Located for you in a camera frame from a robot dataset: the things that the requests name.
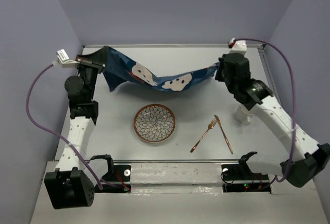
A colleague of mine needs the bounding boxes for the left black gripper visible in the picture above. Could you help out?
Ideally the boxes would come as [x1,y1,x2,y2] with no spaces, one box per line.
[74,47,108,101]

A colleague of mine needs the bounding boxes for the blue bear placemat cloth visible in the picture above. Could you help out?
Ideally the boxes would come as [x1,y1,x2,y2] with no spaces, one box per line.
[79,46,220,92]

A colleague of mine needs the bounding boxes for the white ceramic mug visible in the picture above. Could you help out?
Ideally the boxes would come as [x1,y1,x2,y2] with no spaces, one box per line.
[234,104,254,125]

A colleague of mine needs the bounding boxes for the copper fork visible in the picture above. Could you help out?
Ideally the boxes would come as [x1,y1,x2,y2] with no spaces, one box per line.
[190,118,217,153]

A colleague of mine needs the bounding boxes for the copper knife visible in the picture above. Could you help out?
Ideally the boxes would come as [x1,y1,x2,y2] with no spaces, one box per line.
[214,115,234,154]

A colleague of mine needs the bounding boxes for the floral ceramic plate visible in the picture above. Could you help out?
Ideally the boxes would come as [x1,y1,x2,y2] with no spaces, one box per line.
[133,104,176,144]

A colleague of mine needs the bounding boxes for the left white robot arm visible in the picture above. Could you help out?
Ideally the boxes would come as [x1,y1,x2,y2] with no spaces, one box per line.
[44,57,114,209]

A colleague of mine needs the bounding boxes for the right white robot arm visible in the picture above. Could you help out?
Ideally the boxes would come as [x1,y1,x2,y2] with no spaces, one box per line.
[215,53,329,188]

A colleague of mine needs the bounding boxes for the white foam front strip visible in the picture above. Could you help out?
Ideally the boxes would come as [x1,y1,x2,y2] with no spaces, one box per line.
[130,162,223,195]

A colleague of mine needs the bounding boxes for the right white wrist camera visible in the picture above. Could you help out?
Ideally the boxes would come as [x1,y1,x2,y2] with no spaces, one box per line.
[228,38,247,55]

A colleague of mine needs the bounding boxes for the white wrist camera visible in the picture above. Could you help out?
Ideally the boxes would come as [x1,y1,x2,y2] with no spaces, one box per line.
[228,38,247,55]
[52,49,78,68]

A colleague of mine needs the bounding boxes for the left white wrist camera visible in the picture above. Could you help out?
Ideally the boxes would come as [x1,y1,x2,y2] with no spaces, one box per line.
[52,49,78,68]

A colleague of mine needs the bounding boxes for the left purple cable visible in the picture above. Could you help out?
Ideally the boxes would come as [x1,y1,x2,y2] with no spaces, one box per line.
[25,63,104,191]

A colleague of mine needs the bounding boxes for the purple cable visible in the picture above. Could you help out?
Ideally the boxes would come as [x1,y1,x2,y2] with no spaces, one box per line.
[25,63,104,191]
[239,38,297,183]

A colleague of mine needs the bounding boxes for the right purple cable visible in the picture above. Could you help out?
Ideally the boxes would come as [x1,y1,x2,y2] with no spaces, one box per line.
[239,38,297,183]

